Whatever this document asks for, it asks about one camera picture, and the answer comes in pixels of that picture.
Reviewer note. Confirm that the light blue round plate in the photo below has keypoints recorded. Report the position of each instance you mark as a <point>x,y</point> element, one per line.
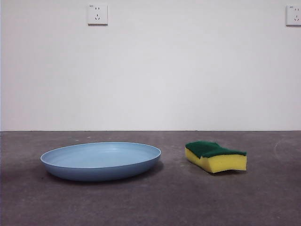
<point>101,162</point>

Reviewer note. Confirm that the yellow sponge with green pad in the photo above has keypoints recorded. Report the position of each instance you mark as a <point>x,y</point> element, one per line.
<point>223,163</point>

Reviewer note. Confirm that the white wall socket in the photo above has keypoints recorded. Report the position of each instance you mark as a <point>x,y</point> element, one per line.
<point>294,15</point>
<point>98,14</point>

